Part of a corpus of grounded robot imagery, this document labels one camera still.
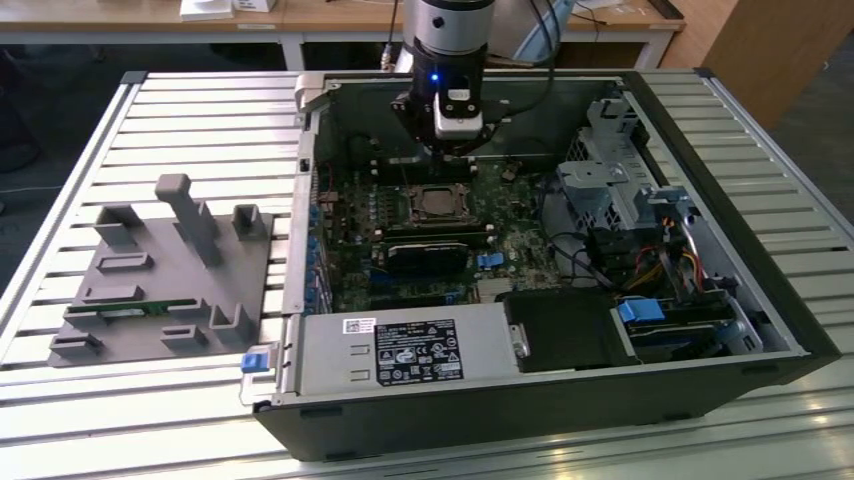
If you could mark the metal drive cage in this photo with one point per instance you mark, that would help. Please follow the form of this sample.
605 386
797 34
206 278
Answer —
587 175

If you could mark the blue case latch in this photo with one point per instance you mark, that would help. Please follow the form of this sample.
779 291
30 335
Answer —
254 362

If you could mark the black graphics card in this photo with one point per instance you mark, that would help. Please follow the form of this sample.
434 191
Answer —
427 257

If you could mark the metal disk bay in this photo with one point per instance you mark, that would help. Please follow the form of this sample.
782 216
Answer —
747 335

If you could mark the black PC case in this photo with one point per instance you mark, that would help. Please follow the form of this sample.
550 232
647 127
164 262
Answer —
467 425

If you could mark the blue disk carrier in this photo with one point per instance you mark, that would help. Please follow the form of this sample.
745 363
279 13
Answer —
639 312

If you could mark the wooden desk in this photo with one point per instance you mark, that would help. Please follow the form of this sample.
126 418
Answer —
100 22

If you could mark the pale blue teach pendant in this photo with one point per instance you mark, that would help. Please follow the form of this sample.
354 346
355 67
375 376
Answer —
530 42

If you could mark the blue board connector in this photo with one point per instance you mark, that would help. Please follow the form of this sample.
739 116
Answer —
489 261

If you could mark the green motherboard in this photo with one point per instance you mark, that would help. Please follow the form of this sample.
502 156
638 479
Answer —
521 235

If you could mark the green RAM stick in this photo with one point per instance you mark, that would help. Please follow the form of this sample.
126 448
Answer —
154 307

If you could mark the silver chipset heatsink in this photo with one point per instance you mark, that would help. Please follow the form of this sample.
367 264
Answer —
495 289

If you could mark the CPU socket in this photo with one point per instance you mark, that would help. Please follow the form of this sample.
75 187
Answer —
412 219

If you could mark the white box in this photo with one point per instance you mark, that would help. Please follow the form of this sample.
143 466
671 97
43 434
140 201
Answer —
207 10

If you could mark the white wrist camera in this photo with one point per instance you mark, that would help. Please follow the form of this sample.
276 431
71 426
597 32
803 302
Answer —
459 117

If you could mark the black RAM slot bank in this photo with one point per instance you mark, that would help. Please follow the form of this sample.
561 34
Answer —
434 234
416 172

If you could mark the silver CPU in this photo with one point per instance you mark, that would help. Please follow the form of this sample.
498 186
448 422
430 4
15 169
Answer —
440 202

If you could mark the silver power supply unit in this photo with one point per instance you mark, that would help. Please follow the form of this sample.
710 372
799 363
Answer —
334 360

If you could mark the grey parts rack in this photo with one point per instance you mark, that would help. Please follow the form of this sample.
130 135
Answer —
167 280

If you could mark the wooden cabinet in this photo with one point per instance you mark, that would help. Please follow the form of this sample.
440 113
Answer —
787 50

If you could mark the black plastic shroud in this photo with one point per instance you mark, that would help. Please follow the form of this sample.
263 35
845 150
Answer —
567 330

